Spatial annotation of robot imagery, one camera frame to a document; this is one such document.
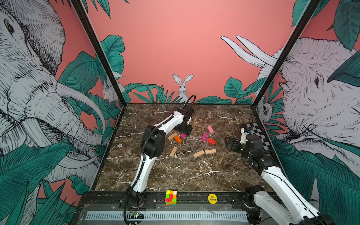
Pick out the orange block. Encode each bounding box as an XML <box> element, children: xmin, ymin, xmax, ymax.
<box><xmin>174</xmin><ymin>136</ymin><xmax>182</xmax><ymax>143</ymax></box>

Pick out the natural wood block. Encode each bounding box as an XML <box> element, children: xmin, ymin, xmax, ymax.
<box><xmin>169</xmin><ymin>147</ymin><xmax>178</xmax><ymax>157</ymax></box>
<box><xmin>205</xmin><ymin>149</ymin><xmax>217</xmax><ymax>155</ymax></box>
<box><xmin>193</xmin><ymin>150</ymin><xmax>205</xmax><ymax>158</ymax></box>
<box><xmin>168</xmin><ymin>133</ymin><xmax>178</xmax><ymax>141</ymax></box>

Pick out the pink block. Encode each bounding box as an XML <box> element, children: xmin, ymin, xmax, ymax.
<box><xmin>207</xmin><ymin>126</ymin><xmax>214</xmax><ymax>134</ymax></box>

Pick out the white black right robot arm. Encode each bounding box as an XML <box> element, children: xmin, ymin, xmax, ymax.
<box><xmin>225</xmin><ymin>127</ymin><xmax>335</xmax><ymax>225</ymax></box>

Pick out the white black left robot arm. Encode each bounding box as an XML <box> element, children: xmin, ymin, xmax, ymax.
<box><xmin>125</xmin><ymin>95</ymin><xmax>196</xmax><ymax>207</ymax></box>

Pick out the red block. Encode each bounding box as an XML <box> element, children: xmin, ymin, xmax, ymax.
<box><xmin>207</xmin><ymin>138</ymin><xmax>216</xmax><ymax>145</ymax></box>

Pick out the black white checkerboard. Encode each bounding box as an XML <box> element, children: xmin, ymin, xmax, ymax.
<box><xmin>241</xmin><ymin>122</ymin><xmax>274</xmax><ymax>153</ymax></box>

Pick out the yellow big blind chip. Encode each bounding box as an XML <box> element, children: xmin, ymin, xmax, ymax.
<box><xmin>208</xmin><ymin>193</ymin><xmax>218</xmax><ymax>204</ymax></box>

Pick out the colourful puzzle cube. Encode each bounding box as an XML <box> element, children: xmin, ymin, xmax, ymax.
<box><xmin>165</xmin><ymin>190</ymin><xmax>177</xmax><ymax>205</ymax></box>

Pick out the white ventilation grille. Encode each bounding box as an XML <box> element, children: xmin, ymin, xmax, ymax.
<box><xmin>84</xmin><ymin>211</ymin><xmax>248</xmax><ymax>222</ymax></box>

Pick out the small circuit board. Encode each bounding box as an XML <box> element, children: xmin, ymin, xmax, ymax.
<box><xmin>127</xmin><ymin>211</ymin><xmax>144</xmax><ymax>219</ymax></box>

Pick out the black front rail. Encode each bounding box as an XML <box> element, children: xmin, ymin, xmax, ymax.
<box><xmin>78</xmin><ymin>191</ymin><xmax>248</xmax><ymax>210</ymax></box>

